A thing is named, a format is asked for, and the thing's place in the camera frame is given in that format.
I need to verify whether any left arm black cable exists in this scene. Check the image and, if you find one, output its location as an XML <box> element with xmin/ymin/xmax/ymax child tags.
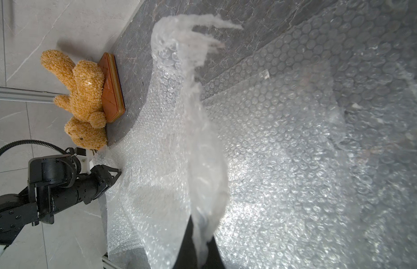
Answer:
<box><xmin>0</xmin><ymin>139</ymin><xmax>69</xmax><ymax>167</ymax></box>

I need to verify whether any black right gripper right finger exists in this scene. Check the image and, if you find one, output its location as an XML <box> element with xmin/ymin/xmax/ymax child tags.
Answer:
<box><xmin>204</xmin><ymin>236</ymin><xmax>225</xmax><ymax>269</ymax></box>

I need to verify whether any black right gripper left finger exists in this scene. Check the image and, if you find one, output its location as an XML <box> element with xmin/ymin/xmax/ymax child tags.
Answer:
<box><xmin>173</xmin><ymin>216</ymin><xmax>198</xmax><ymax>269</ymax></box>

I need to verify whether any brown wooden block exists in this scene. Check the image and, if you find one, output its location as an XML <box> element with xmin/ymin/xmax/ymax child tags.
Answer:
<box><xmin>98</xmin><ymin>52</ymin><xmax>125</xmax><ymax>123</ymax></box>

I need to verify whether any large bubble wrap sheet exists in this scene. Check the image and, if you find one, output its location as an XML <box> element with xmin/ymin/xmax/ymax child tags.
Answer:
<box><xmin>95</xmin><ymin>1</ymin><xmax>417</xmax><ymax>269</ymax></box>

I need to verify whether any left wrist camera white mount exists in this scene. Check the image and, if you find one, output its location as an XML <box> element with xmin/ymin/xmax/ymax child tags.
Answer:
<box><xmin>74</xmin><ymin>148</ymin><xmax>96</xmax><ymax>174</ymax></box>

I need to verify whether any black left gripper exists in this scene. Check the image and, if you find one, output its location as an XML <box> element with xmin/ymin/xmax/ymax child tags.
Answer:
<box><xmin>27</xmin><ymin>155</ymin><xmax>122</xmax><ymax>225</ymax></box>

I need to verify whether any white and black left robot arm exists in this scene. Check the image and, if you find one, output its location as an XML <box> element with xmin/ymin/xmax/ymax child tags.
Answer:
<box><xmin>0</xmin><ymin>155</ymin><xmax>122</xmax><ymax>247</ymax></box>

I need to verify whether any brown teddy bear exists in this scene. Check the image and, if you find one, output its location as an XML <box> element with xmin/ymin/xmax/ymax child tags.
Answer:
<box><xmin>41</xmin><ymin>50</ymin><xmax>108</xmax><ymax>150</ymax></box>

